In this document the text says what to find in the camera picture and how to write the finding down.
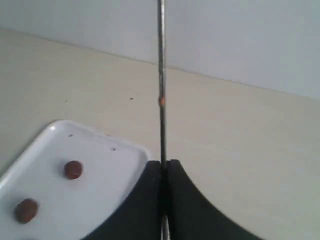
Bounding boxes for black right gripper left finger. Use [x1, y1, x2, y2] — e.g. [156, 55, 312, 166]
[84, 160, 162, 240]

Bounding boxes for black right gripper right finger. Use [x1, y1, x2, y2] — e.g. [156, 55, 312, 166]
[165, 159, 260, 240]

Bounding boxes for red fruit tray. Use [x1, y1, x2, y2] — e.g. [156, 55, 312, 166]
[63, 160, 83, 180]
[14, 198, 39, 224]

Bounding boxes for thin metal skewer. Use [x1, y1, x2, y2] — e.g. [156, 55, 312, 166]
[156, 0, 168, 240]

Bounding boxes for white rectangular tray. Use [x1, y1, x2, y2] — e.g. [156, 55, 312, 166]
[0, 120, 151, 240]

